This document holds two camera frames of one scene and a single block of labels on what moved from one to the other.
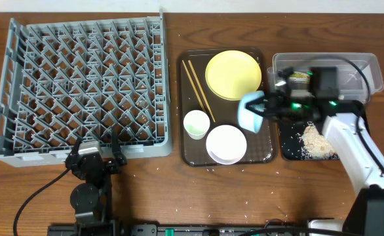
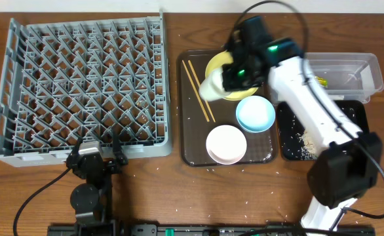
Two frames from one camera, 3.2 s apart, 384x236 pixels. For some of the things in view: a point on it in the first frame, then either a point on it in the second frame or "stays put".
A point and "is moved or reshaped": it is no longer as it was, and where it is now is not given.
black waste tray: [289, 134] stays put
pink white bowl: [226, 144] stays put
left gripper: [92, 164] stays put
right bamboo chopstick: [202, 92] stays put
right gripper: [272, 104] to [229, 81]
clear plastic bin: [359, 73] stays put
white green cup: [196, 124] to [212, 88]
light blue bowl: [249, 119] is moved or reshaped
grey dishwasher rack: [63, 80] stays put
